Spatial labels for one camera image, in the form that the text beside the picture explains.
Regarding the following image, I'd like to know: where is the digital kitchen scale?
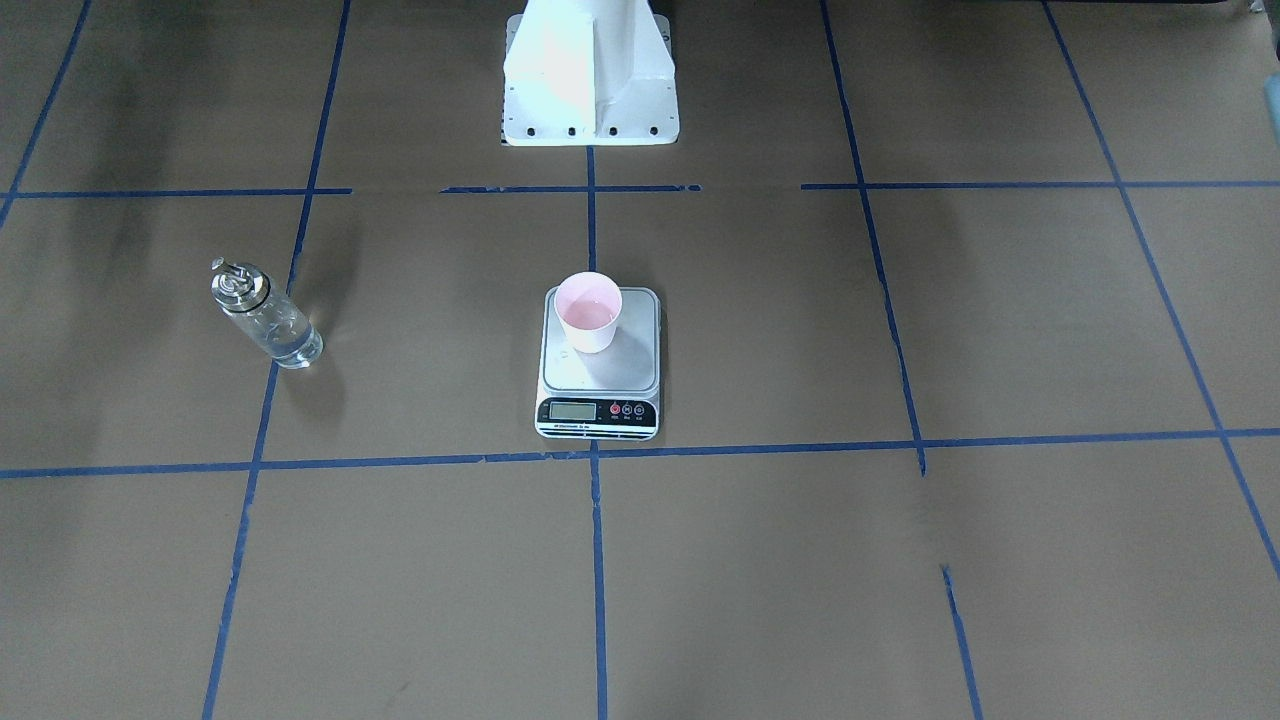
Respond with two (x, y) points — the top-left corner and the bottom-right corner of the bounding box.
(532, 287), (660, 441)

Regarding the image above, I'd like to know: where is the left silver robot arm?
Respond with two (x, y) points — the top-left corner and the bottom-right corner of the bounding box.
(1263, 73), (1280, 142)

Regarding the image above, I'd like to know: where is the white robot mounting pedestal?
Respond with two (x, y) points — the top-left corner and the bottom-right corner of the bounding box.
(500, 1), (681, 147)

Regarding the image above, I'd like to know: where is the pink paper cup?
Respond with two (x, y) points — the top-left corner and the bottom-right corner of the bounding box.
(553, 272), (623, 354)

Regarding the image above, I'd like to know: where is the clear glass sauce bottle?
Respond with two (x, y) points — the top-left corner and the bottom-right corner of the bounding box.
(211, 258), (324, 369)

